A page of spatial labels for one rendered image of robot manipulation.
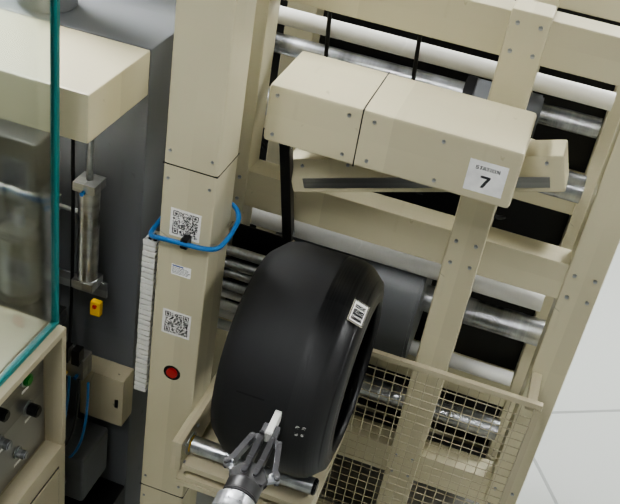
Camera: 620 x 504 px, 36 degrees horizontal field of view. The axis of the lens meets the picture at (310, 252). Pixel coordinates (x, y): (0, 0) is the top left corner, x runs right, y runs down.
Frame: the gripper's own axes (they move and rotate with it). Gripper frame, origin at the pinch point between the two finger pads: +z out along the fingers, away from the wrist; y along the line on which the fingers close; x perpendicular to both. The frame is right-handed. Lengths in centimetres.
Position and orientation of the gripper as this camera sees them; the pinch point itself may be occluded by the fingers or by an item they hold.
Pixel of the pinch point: (272, 426)
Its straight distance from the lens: 211.9
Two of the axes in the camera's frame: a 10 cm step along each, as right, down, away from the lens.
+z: 3.2, -6.1, 7.3
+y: -9.4, -2.9, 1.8
